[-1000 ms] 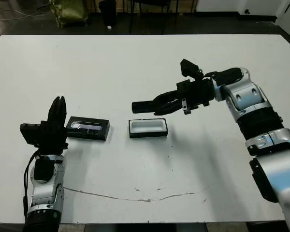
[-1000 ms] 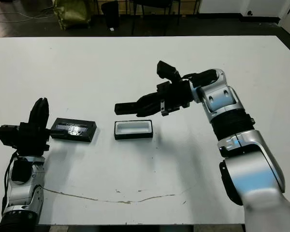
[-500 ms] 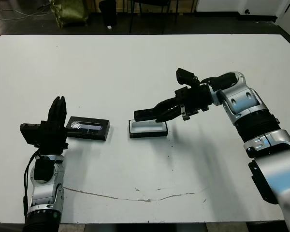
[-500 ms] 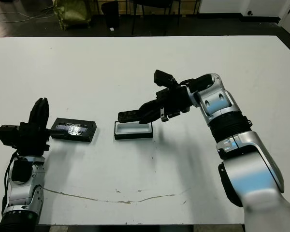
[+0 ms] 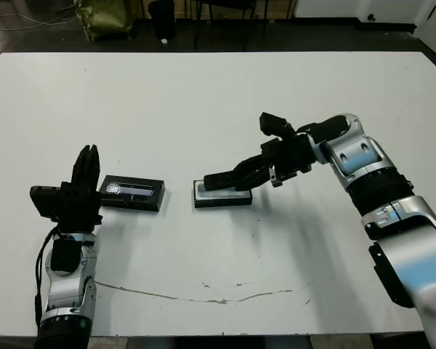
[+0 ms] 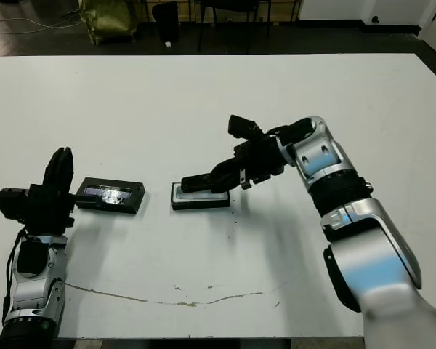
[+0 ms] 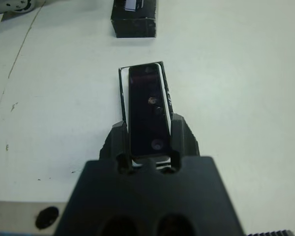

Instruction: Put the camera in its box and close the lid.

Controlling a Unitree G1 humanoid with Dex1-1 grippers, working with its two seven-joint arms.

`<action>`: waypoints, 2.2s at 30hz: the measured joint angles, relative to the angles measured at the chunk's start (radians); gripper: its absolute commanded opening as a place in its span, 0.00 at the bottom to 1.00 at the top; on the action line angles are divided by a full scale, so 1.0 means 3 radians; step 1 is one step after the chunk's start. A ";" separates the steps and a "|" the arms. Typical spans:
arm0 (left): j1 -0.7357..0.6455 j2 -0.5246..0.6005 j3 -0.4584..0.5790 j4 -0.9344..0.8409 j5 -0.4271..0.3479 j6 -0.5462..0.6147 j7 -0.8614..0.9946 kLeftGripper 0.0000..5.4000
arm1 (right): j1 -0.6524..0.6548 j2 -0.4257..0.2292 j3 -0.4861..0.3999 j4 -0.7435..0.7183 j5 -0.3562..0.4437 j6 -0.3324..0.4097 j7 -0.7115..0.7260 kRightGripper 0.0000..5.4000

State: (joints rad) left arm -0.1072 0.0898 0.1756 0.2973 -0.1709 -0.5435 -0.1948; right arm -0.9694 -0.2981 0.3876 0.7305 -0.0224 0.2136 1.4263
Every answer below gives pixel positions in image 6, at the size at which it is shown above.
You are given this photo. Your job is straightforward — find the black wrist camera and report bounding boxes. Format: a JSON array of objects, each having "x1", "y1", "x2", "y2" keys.
[
  {"x1": 227, "y1": 114, "x2": 267, "y2": 142},
  {"x1": 0, "y1": 187, "x2": 32, "y2": 221}
]

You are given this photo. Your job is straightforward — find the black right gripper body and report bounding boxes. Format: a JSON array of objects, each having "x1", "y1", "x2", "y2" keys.
[{"x1": 234, "y1": 136, "x2": 288, "y2": 190}]

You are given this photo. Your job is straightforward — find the pale cable on floor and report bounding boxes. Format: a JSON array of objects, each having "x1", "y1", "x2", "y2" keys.
[{"x1": 0, "y1": 12, "x2": 84, "y2": 33}]

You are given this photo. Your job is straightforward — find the black chair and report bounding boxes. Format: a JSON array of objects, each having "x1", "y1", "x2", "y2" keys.
[{"x1": 195, "y1": 0, "x2": 272, "y2": 54}]

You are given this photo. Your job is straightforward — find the olive green bag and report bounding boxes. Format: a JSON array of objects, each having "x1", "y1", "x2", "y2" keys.
[{"x1": 78, "y1": 0, "x2": 139, "y2": 45}]

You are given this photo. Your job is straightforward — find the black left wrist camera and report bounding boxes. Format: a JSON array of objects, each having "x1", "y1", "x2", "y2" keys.
[{"x1": 0, "y1": 187, "x2": 32, "y2": 221}]

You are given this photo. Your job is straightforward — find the black waste bin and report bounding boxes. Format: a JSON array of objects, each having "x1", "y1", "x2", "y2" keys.
[{"x1": 151, "y1": 1, "x2": 180, "y2": 43}]

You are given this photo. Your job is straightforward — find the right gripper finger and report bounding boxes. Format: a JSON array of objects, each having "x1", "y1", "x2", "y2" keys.
[
  {"x1": 210, "y1": 156, "x2": 241, "y2": 180},
  {"x1": 208, "y1": 170, "x2": 243, "y2": 194}
]

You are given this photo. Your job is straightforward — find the slim black camera bar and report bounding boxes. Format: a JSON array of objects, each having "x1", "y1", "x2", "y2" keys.
[{"x1": 180, "y1": 173, "x2": 214, "y2": 194}]

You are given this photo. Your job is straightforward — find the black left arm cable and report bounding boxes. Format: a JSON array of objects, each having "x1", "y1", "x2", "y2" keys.
[{"x1": 1, "y1": 228, "x2": 25, "y2": 324}]

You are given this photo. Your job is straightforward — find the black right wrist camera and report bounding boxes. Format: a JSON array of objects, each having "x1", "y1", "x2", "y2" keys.
[{"x1": 227, "y1": 114, "x2": 267, "y2": 142}]

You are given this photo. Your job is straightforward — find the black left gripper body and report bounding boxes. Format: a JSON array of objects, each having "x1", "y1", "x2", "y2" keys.
[{"x1": 21, "y1": 183, "x2": 76, "y2": 236}]

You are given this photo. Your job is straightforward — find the black box white insert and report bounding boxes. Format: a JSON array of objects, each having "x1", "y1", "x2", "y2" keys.
[{"x1": 170, "y1": 180, "x2": 230, "y2": 212}]

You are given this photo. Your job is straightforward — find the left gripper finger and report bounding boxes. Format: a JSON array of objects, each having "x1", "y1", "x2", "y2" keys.
[
  {"x1": 41, "y1": 146, "x2": 68, "y2": 193},
  {"x1": 65, "y1": 146, "x2": 76, "y2": 194}
]

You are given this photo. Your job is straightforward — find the black printed box lid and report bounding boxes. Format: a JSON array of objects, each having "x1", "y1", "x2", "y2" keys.
[{"x1": 74, "y1": 177, "x2": 147, "y2": 216}]

